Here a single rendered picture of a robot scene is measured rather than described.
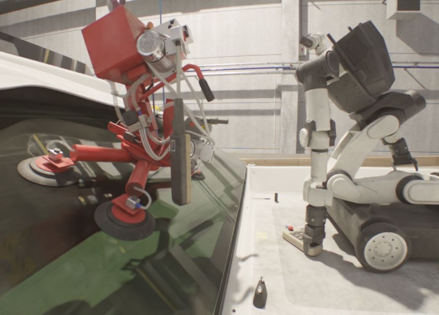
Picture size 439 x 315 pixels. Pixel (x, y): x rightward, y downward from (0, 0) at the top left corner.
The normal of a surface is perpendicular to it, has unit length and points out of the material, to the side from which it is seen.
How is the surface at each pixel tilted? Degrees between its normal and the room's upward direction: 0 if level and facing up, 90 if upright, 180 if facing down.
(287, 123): 90
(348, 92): 125
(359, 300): 0
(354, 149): 113
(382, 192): 90
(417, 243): 90
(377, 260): 90
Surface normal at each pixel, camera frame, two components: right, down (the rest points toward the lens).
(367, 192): 0.22, 0.28
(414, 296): 0.00, -0.99
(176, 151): -0.71, 0.08
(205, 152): -0.07, -0.03
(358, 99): -0.57, 0.64
